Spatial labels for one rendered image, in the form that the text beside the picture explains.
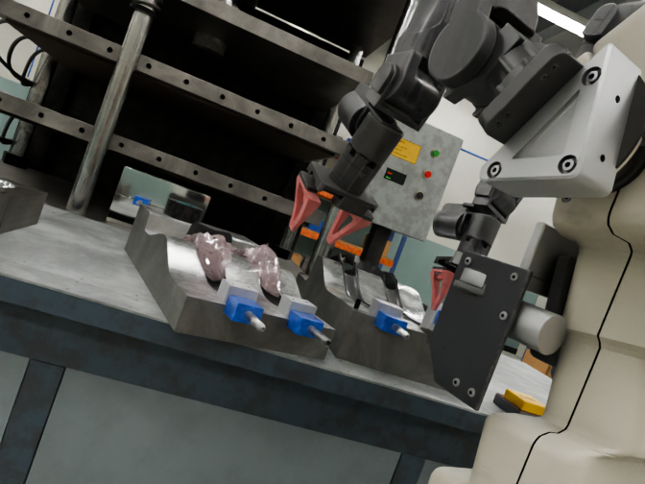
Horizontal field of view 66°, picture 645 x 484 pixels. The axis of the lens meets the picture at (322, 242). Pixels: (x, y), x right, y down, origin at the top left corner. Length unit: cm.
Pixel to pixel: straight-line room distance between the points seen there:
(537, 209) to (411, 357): 814
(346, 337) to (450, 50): 51
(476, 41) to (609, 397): 37
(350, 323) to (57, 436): 49
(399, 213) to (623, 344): 132
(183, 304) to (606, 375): 51
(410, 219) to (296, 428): 109
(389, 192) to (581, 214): 129
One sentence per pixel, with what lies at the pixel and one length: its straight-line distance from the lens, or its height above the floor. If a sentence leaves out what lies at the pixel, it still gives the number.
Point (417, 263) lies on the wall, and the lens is 816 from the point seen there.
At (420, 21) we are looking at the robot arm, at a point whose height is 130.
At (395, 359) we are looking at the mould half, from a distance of 93.
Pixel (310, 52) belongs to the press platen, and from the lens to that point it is 173.
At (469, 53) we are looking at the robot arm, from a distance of 54.
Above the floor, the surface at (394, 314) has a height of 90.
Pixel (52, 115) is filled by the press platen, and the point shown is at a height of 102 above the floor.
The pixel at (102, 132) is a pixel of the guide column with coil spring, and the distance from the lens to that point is 160.
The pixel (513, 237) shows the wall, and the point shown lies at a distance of 882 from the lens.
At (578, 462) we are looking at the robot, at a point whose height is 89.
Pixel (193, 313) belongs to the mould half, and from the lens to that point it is 73.
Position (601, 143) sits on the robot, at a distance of 45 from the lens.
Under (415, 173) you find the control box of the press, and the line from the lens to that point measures 182.
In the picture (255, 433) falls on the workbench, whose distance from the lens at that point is 90.
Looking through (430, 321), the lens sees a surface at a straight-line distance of 95.
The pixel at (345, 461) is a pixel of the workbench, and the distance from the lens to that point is 96.
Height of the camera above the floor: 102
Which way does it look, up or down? 3 degrees down
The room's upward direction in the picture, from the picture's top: 20 degrees clockwise
